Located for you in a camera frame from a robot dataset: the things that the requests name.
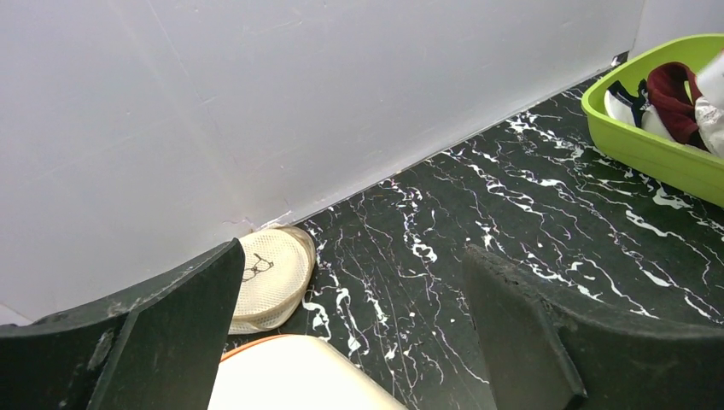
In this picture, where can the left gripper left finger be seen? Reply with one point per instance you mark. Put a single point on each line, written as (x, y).
(154, 345)

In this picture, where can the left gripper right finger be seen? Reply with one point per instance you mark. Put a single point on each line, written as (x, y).
(546, 346)

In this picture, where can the white bra from bag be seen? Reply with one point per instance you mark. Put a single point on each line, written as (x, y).
(709, 106)

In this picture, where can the large beige cylindrical laundry bag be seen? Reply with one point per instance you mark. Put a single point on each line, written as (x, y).
(294, 372)

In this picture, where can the small beige round bra bag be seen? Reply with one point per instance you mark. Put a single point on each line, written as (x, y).
(278, 267)

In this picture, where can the dark red bra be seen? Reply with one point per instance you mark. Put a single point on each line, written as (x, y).
(672, 91)

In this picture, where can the green plastic basin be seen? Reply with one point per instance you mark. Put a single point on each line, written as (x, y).
(684, 167)

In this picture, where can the white cloth in basin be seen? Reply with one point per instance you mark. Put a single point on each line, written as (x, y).
(634, 109)

